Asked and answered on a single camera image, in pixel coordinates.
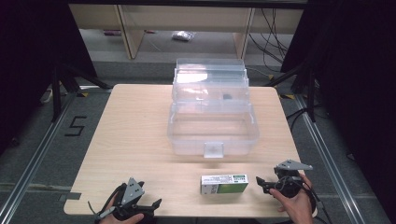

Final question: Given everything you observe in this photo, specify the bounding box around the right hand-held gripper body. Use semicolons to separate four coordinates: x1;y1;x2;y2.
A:
273;159;314;199

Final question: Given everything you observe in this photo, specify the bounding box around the person's left hand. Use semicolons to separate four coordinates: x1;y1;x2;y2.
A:
98;189;146;224

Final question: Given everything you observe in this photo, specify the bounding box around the black floor cable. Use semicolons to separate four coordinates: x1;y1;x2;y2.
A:
285;105;316;133

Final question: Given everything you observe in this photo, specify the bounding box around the beige wooden desk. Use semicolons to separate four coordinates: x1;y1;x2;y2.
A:
68;4;304;61

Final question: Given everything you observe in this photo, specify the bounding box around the white and green carton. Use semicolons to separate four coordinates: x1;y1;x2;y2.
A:
200;174;249;196

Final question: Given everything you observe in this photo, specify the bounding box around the black metal stand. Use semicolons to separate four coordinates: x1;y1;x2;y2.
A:
50;61;114;123
263;61;318;123

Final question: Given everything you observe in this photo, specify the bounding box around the clear plastic storage box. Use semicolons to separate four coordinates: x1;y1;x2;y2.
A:
166;57;261;160

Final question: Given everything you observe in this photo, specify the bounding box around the crumpled clear plastic bag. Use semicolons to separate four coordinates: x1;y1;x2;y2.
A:
171;30;196;42

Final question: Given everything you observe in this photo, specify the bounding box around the black curtain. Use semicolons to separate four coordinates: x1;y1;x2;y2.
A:
279;0;396;216
0;0;98;157

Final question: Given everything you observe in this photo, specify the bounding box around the aluminium floor rail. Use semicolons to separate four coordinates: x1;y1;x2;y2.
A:
293;92;385;224
0;85;113;224

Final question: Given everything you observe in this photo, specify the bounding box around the bundle of black cables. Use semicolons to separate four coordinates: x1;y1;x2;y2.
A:
247;7;290;73

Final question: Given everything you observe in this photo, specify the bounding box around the person's right hand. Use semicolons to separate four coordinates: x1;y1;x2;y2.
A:
268;173;316;224

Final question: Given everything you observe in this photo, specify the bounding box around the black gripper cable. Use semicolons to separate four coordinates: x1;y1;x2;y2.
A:
306;183;333;224

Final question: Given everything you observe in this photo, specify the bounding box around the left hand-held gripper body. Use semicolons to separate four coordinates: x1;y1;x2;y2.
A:
93;176;156;222

